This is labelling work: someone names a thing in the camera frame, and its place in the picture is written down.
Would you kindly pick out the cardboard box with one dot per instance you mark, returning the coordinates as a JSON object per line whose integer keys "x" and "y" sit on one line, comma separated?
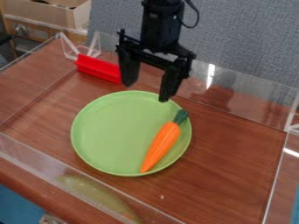
{"x": 66, "y": 13}

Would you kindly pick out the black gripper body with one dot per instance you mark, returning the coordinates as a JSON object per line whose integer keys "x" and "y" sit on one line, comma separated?
{"x": 158, "y": 57}

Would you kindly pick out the green round plate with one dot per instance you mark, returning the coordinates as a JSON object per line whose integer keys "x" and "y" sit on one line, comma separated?
{"x": 115, "y": 128}

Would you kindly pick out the clear acrylic triangular bracket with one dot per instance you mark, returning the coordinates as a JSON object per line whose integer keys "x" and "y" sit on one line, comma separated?
{"x": 73, "y": 50}

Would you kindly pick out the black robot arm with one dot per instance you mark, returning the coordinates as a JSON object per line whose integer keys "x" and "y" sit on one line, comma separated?
{"x": 157, "y": 46}

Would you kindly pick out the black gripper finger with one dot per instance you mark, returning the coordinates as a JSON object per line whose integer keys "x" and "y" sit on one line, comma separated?
{"x": 130, "y": 66}
{"x": 171, "y": 82}

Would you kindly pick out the red plastic block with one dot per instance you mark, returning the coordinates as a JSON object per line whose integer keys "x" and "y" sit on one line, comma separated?
{"x": 99, "y": 68}

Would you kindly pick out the clear acrylic enclosure wall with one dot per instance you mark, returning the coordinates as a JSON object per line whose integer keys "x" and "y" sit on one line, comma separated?
{"x": 217, "y": 185}

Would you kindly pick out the orange toy carrot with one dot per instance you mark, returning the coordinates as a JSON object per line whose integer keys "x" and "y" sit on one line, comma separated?
{"x": 163, "y": 141}

